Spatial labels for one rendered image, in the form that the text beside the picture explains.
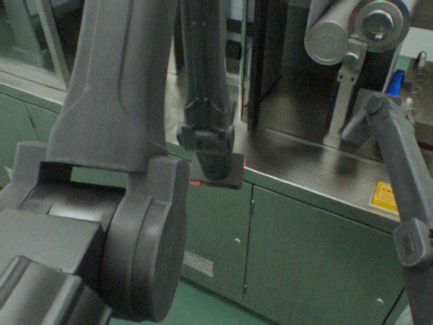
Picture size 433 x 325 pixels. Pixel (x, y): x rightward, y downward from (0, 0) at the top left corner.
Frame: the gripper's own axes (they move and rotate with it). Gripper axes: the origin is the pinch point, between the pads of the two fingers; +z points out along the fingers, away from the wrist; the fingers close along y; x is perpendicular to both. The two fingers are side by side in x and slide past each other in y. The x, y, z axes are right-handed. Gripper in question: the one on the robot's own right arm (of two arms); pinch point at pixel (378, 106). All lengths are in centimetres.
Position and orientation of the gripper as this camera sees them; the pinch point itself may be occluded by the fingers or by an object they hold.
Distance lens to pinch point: 111.3
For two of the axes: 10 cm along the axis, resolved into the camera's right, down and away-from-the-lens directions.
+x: 2.2, -9.5, -2.4
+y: 8.8, 3.0, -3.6
